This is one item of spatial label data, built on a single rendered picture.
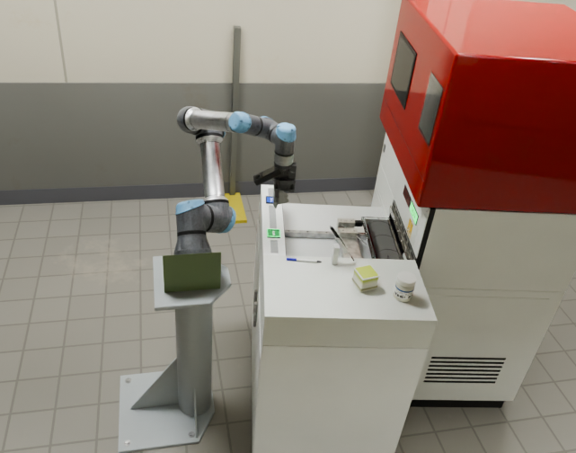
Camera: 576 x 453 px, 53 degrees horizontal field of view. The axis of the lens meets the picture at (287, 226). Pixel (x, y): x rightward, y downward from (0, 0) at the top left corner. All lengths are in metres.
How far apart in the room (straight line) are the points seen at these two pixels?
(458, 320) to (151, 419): 1.51
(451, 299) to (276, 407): 0.88
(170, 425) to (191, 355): 0.44
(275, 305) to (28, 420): 1.47
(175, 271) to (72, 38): 2.07
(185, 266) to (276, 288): 0.37
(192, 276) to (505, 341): 1.48
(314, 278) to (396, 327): 0.36
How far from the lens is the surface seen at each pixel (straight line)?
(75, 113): 4.13
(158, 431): 2.92
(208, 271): 2.30
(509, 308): 2.75
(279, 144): 2.19
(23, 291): 3.75
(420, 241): 2.37
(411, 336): 2.21
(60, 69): 4.04
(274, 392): 2.36
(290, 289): 2.16
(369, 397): 2.44
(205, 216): 2.35
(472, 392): 3.12
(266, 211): 2.57
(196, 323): 2.49
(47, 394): 3.17
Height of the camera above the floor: 2.39
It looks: 35 degrees down
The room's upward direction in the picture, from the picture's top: 6 degrees clockwise
